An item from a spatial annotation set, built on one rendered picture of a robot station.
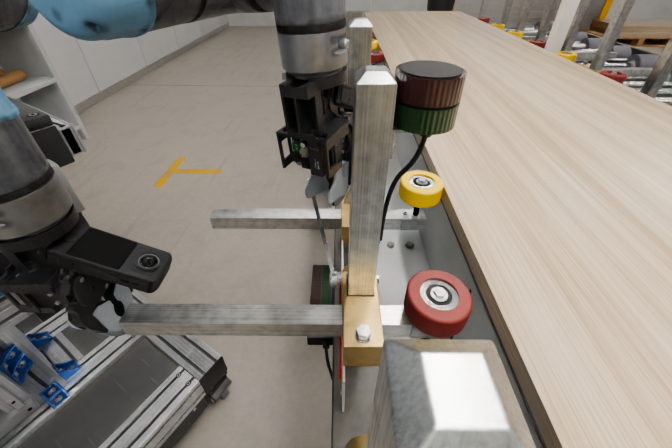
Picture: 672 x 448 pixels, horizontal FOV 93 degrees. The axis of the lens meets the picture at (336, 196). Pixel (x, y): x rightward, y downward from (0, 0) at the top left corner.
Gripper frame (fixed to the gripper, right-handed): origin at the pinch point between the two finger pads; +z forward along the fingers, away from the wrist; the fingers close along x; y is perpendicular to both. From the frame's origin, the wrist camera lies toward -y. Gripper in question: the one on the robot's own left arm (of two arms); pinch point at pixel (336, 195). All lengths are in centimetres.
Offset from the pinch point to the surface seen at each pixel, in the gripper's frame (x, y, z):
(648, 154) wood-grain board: 50, -49, 9
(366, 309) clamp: 10.4, 12.3, 7.2
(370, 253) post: 10.1, 10.1, -1.2
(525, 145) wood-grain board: 26.6, -41.3, 6.9
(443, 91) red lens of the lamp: 15.8, 8.4, -21.1
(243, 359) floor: -47, 2, 91
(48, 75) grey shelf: -292, -82, 27
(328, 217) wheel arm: -5.7, -6.0, 11.3
